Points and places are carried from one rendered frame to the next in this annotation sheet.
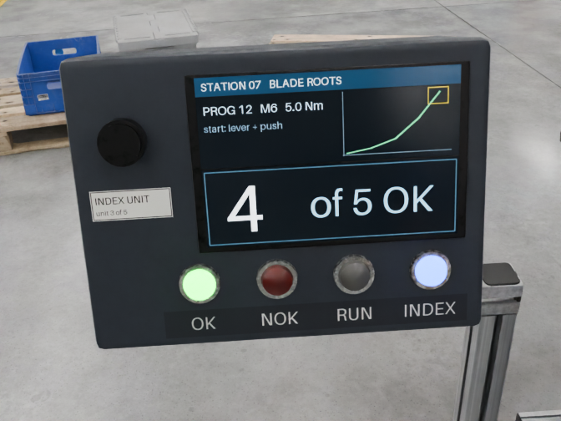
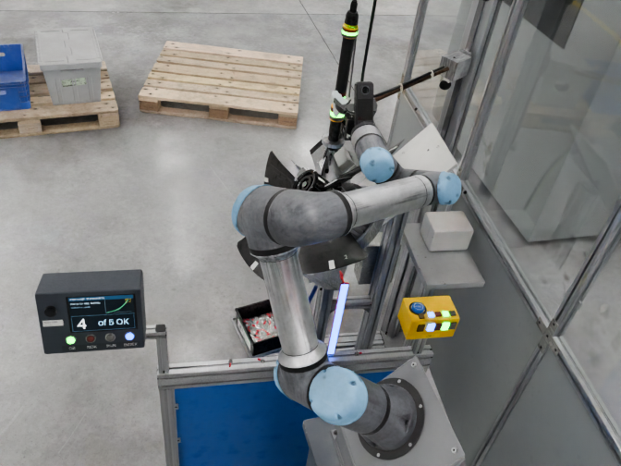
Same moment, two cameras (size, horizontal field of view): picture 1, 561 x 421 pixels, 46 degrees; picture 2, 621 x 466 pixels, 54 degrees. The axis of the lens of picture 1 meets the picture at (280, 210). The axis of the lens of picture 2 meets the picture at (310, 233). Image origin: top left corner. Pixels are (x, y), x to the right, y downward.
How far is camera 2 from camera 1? 1.33 m
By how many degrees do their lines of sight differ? 15
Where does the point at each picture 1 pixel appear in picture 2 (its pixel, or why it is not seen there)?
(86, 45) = (12, 51)
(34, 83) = not seen: outside the picture
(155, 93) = (58, 300)
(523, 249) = not seen: hidden behind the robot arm
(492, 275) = (158, 328)
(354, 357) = (185, 306)
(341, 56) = (103, 292)
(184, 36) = (91, 62)
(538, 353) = not seen: hidden behind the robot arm
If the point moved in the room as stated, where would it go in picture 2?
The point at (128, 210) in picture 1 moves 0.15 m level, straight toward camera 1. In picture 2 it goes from (52, 324) to (58, 370)
